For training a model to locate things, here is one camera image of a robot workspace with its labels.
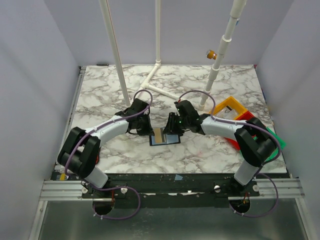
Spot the black leather card holder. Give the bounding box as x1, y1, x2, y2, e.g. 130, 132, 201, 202
149, 127, 181, 147

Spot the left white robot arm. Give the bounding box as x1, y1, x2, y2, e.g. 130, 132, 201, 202
57, 98, 154, 198

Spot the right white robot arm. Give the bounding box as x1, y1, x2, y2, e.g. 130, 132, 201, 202
163, 100, 279, 196

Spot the yellow plastic bin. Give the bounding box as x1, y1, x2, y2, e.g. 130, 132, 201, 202
213, 96, 248, 120

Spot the red plastic bin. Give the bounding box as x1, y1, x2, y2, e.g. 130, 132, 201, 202
226, 111, 254, 151

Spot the orange knob on pipe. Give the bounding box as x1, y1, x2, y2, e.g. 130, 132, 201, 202
206, 49, 217, 60

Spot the green plastic bin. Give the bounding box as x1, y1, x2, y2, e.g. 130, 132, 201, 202
263, 127, 286, 165

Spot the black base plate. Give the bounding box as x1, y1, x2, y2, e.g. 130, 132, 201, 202
51, 171, 293, 210

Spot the left aluminium side rail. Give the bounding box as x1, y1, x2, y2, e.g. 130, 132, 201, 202
57, 66, 87, 156

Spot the white PVC pipe frame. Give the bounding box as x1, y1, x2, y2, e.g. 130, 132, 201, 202
99, 0, 247, 110

